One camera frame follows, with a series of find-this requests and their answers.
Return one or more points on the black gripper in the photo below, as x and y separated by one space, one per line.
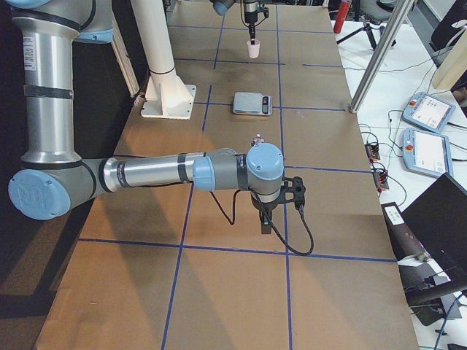
250 17
265 208

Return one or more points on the pink plastic cup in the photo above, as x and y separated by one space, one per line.
253 48

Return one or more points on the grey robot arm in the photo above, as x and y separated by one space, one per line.
222 6
55 179

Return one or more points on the silver digital kitchen scale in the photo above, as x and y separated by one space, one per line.
252 104

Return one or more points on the clear glass sauce bottle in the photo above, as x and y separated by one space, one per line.
256 140

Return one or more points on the red cylinder bottle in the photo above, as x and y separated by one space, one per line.
342 13

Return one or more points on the near orange black connector box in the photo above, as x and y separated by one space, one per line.
380 177

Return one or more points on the orange black connector box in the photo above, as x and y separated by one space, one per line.
372 151
380 177

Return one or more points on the far orange black connector box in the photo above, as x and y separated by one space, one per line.
372 151

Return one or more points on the dark box with white label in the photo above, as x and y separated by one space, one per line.
404 243

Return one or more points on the black monitor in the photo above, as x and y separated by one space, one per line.
438 219

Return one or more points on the near blue teach pendant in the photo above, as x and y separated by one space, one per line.
426 153

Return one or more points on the blue teach pendant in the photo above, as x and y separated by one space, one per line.
426 153
428 112

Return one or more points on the far blue teach pendant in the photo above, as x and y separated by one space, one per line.
428 112

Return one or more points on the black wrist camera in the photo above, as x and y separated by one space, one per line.
293 191

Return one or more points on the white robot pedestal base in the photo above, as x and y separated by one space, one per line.
166 95

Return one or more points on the black camera tripod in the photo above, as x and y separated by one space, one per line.
369 29

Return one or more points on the aluminium frame post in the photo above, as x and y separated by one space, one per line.
398 16

